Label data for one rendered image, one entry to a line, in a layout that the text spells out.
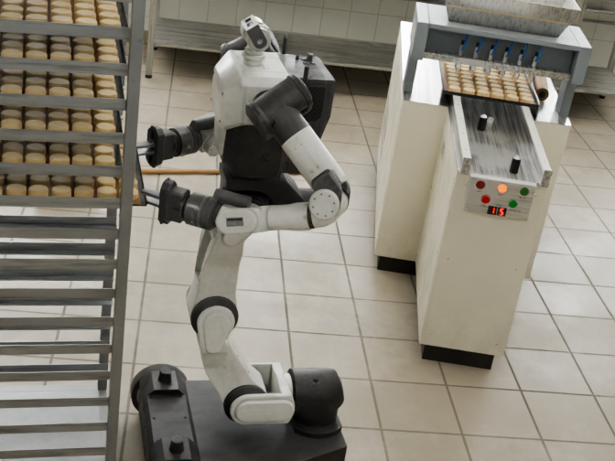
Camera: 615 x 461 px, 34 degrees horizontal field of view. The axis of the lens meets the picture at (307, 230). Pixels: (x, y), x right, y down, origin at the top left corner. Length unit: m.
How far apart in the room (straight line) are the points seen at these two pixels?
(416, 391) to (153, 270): 1.29
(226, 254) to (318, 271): 1.73
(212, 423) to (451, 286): 1.13
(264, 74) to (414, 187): 1.91
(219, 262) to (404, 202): 1.74
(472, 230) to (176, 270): 1.37
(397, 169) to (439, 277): 0.73
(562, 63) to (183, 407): 2.18
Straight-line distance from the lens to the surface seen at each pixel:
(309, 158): 2.53
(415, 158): 4.45
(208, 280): 2.99
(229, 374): 3.19
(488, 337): 4.07
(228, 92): 2.69
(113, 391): 2.94
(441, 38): 4.37
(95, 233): 2.70
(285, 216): 2.57
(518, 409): 4.01
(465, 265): 3.90
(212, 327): 3.02
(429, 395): 3.95
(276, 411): 3.24
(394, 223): 4.58
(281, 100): 2.55
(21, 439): 3.30
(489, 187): 3.73
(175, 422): 3.31
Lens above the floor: 2.23
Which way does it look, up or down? 27 degrees down
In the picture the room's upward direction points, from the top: 9 degrees clockwise
